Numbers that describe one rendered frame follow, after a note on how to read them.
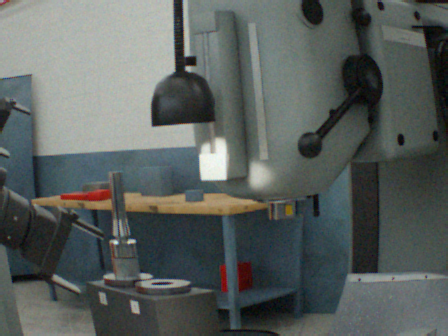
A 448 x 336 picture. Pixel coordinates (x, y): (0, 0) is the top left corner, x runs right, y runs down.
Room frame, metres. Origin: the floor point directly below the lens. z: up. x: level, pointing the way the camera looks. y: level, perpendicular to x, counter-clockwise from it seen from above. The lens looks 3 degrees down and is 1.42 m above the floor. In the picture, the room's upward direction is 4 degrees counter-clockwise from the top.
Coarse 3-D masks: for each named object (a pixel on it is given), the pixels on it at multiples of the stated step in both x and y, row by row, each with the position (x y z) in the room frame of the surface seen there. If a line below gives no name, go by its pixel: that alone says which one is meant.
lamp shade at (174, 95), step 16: (160, 80) 1.14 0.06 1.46; (176, 80) 1.13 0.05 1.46; (192, 80) 1.13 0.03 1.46; (160, 96) 1.13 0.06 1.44; (176, 96) 1.12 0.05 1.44; (192, 96) 1.12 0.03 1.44; (208, 96) 1.13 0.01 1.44; (160, 112) 1.13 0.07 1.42; (176, 112) 1.12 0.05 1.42; (192, 112) 1.12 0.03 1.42; (208, 112) 1.13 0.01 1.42
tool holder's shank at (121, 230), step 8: (112, 176) 1.58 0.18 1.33; (120, 176) 1.58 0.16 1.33; (112, 184) 1.58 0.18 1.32; (120, 184) 1.58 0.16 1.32; (112, 192) 1.58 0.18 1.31; (120, 192) 1.58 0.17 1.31; (112, 200) 1.58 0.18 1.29; (120, 200) 1.58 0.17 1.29; (112, 208) 1.59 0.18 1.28; (120, 208) 1.58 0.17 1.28; (120, 216) 1.58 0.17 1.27; (112, 224) 1.59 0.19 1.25; (120, 224) 1.58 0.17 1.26; (128, 224) 1.59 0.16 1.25; (120, 232) 1.58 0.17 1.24; (128, 232) 1.58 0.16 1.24; (120, 240) 1.58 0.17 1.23
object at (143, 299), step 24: (96, 288) 1.57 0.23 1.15; (120, 288) 1.54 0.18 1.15; (144, 288) 1.48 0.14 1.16; (168, 288) 1.47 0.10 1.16; (192, 288) 1.53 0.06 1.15; (96, 312) 1.58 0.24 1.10; (120, 312) 1.52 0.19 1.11; (144, 312) 1.46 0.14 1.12; (168, 312) 1.45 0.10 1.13; (192, 312) 1.47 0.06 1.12; (216, 312) 1.51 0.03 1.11
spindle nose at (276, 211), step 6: (270, 204) 1.29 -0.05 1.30; (276, 204) 1.28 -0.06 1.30; (282, 204) 1.28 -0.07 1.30; (288, 204) 1.27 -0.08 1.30; (294, 204) 1.28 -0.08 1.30; (300, 204) 1.28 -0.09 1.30; (270, 210) 1.29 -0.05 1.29; (276, 210) 1.28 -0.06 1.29; (282, 210) 1.28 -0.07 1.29; (294, 210) 1.28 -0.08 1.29; (300, 210) 1.28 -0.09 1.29; (270, 216) 1.29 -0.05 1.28; (276, 216) 1.28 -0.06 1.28; (282, 216) 1.28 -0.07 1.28; (288, 216) 1.27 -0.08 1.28; (294, 216) 1.28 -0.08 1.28; (300, 216) 1.28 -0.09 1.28
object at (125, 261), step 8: (112, 248) 1.58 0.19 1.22; (120, 248) 1.57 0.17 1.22; (128, 248) 1.57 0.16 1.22; (136, 248) 1.59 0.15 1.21; (112, 256) 1.58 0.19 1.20; (120, 256) 1.57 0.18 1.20; (128, 256) 1.57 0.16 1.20; (136, 256) 1.58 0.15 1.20; (112, 264) 1.59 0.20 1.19; (120, 264) 1.57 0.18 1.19; (128, 264) 1.57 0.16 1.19; (136, 264) 1.58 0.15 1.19; (120, 272) 1.57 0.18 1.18; (128, 272) 1.57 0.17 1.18; (136, 272) 1.58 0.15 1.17
